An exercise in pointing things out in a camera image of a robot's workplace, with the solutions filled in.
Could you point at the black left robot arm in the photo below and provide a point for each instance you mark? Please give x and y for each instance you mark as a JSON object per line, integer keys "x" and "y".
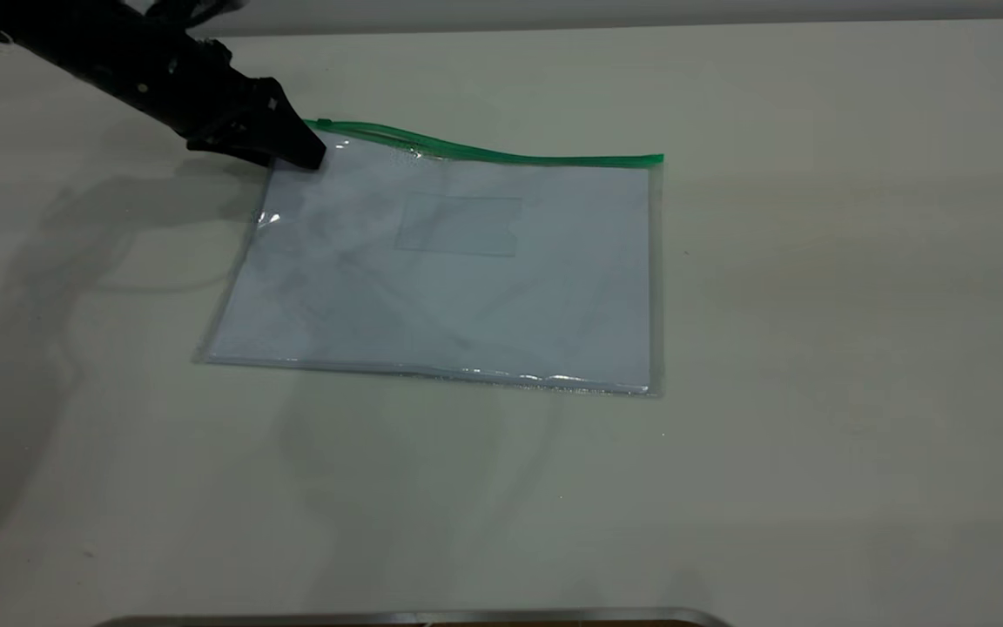
{"x": 49, "y": 35}

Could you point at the white paper stack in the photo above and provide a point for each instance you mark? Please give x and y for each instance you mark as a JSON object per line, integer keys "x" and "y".
{"x": 510, "y": 322}

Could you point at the silver metal table rim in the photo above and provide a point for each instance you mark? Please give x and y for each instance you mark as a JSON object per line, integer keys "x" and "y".
{"x": 380, "y": 618}

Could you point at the clear plastic green-zip bag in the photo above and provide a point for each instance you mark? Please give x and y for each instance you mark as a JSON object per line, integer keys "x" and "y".
{"x": 458, "y": 226}

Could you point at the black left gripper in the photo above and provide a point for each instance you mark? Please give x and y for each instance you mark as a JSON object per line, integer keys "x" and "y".
{"x": 197, "y": 87}

